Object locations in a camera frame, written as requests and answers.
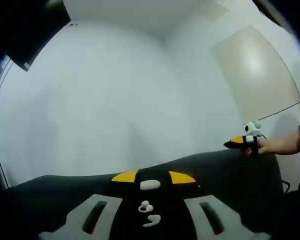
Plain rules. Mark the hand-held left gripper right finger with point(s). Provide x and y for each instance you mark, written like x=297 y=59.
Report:
x=215 y=217

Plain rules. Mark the white stem earphone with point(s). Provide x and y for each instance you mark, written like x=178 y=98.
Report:
x=155 y=218

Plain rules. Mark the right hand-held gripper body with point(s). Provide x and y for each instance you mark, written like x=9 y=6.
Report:
x=252 y=128

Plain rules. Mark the white clip earphone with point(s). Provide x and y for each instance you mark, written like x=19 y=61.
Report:
x=143 y=208

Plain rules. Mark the beige wall board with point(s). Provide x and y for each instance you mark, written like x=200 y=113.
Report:
x=255 y=75

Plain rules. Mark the person's right hand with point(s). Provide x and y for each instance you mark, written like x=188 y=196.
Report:
x=262 y=146

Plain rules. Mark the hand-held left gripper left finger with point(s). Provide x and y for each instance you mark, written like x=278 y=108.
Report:
x=90 y=215

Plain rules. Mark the beige oval charging case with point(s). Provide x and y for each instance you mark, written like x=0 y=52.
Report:
x=150 y=184

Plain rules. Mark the black wall monitor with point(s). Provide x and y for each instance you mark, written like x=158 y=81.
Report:
x=35 y=32

